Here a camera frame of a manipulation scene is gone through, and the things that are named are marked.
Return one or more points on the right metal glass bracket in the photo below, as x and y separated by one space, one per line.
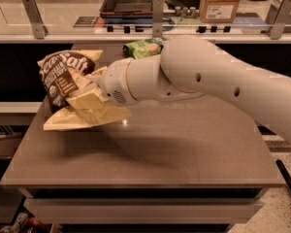
277 17

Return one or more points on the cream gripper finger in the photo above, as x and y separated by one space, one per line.
96 76
90 100

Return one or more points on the metal glass bracket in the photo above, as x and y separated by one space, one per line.
157 18
277 17
39 29

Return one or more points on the middle metal glass bracket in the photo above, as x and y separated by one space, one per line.
157 18

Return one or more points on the left metal glass bracket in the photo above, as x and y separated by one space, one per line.
39 29

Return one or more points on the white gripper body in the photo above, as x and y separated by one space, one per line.
114 82

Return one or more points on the black pole on floor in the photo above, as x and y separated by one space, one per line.
284 172

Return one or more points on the dark tray with orange rim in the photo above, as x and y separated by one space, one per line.
112 8

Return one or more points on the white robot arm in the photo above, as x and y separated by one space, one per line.
189 66

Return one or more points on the cardboard box with label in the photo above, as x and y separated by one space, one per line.
218 11

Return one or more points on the brown sea salt chip bag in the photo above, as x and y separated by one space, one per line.
63 75

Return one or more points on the green chip bag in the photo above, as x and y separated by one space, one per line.
144 48

